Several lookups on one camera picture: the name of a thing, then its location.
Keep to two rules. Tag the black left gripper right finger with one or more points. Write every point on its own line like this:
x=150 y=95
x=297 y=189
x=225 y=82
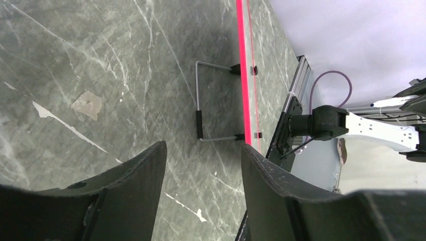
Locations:
x=281 y=206

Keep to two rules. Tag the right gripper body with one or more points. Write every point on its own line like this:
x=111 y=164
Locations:
x=416 y=103

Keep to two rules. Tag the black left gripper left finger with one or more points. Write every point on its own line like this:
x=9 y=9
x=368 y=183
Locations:
x=118 y=204

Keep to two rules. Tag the white blue whiteboard marker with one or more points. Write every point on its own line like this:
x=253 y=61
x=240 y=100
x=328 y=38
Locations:
x=394 y=101

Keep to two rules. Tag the pink framed whiteboard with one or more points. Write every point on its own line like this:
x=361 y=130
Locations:
x=248 y=75

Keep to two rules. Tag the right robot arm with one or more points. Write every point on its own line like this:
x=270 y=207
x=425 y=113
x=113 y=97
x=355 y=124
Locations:
x=327 y=122

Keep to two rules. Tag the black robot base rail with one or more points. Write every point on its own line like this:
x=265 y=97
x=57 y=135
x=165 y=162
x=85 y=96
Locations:
x=282 y=140

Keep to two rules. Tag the wire whiteboard stand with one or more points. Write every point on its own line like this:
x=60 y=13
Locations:
x=206 y=97

